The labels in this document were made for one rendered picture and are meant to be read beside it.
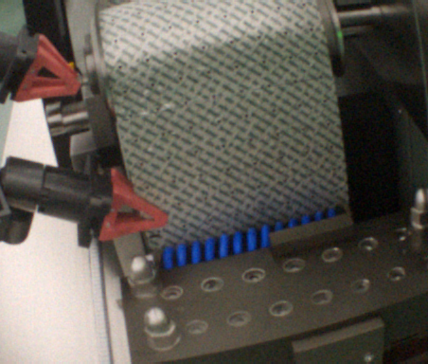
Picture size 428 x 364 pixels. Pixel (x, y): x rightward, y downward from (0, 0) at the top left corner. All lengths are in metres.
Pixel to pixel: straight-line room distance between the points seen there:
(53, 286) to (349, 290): 0.49
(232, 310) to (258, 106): 0.21
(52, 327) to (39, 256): 0.18
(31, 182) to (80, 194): 0.06
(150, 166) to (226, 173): 0.08
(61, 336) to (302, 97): 0.46
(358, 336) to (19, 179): 0.41
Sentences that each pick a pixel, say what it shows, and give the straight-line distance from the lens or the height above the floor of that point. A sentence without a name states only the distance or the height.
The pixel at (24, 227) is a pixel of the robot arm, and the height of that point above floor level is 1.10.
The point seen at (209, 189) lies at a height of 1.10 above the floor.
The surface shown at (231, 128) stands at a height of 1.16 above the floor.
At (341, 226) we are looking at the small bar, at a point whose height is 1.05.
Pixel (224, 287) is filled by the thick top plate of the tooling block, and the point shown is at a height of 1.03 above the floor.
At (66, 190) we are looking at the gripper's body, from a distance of 0.92.
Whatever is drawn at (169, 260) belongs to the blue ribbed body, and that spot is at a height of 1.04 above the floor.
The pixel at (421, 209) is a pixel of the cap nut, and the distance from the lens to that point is 0.94.
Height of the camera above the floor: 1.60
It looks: 32 degrees down
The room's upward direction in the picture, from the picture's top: 12 degrees counter-clockwise
